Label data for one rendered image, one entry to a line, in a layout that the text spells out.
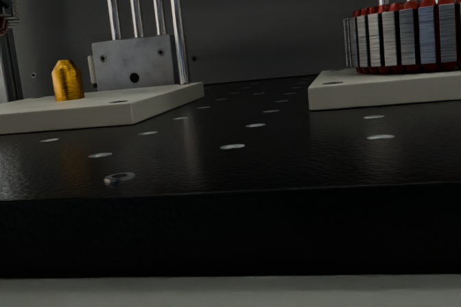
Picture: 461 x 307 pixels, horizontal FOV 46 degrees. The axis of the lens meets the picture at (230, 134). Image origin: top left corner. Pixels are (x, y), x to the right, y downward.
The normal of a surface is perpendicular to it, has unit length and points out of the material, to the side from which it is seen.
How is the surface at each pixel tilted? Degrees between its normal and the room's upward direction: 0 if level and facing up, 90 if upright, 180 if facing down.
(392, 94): 90
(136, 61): 90
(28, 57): 90
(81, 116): 90
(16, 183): 0
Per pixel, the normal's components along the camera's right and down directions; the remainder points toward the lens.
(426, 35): -0.47, 0.18
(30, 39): -0.21, 0.16
